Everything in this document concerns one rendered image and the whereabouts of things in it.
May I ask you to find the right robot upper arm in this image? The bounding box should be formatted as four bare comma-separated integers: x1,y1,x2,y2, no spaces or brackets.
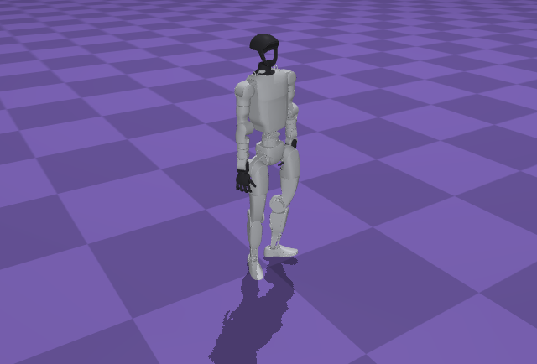
234,79,255,135

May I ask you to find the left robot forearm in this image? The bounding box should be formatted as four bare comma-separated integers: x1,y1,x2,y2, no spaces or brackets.
285,113,298,145

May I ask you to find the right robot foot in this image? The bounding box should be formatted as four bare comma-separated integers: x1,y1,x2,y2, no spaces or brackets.
248,253,263,280

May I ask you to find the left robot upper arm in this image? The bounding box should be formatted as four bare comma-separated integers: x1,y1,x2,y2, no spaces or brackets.
282,69,299,118

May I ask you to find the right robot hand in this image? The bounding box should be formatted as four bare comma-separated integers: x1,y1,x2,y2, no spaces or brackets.
236,161,256,193

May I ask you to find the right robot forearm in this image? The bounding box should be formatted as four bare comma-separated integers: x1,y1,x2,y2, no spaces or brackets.
235,123,250,170

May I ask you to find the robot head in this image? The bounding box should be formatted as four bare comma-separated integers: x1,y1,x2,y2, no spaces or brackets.
249,34,279,75

